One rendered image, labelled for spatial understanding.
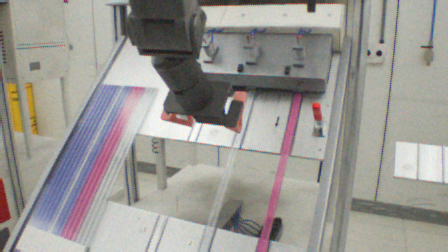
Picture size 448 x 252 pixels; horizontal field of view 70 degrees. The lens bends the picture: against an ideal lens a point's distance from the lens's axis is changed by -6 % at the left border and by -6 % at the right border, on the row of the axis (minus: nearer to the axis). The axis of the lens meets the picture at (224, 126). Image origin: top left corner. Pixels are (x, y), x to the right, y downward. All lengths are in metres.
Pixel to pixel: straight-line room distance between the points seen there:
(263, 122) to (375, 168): 1.80
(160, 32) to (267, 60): 0.43
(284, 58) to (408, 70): 1.64
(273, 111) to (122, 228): 0.42
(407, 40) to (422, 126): 0.55
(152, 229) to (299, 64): 0.47
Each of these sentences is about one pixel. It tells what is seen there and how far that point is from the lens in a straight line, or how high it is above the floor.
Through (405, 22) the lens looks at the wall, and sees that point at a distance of 2.36.
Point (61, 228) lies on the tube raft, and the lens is 0.87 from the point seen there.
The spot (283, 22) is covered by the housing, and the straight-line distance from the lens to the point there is 0.85.
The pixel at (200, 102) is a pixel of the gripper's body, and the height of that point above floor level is 1.12.
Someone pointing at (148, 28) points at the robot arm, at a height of 1.23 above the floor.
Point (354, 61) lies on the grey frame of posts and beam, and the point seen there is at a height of 1.16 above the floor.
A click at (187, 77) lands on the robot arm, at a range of 0.48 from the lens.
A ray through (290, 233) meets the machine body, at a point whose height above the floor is 0.62.
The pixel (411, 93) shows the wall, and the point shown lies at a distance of 2.39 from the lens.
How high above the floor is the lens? 1.22
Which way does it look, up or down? 15 degrees down
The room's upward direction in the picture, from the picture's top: straight up
